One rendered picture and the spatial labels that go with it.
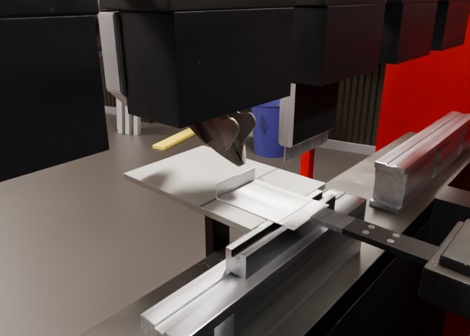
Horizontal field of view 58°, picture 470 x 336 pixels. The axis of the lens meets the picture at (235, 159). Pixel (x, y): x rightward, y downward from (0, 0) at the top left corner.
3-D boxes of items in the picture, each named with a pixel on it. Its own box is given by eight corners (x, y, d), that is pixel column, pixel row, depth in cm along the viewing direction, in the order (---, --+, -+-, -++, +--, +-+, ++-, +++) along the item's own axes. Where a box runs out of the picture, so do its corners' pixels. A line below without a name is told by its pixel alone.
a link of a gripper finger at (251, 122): (263, 150, 56) (230, 92, 57) (237, 169, 60) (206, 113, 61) (276, 145, 58) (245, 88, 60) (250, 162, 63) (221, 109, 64)
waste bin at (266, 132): (303, 149, 371) (307, 94, 353) (287, 164, 339) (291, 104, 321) (259, 142, 389) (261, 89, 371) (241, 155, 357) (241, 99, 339)
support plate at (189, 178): (203, 150, 80) (203, 145, 80) (325, 188, 64) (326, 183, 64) (124, 178, 68) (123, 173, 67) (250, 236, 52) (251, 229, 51)
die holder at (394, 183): (445, 143, 119) (451, 110, 116) (468, 148, 115) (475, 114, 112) (368, 205, 84) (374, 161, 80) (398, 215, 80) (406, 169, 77)
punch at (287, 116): (320, 140, 58) (325, 70, 54) (333, 143, 56) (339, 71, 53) (277, 160, 51) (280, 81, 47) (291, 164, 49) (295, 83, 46)
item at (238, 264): (315, 207, 63) (317, 189, 62) (333, 213, 61) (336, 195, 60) (225, 269, 49) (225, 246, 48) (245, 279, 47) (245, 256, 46)
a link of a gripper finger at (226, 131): (248, 157, 54) (214, 95, 55) (222, 175, 58) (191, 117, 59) (263, 150, 56) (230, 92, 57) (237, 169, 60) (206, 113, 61)
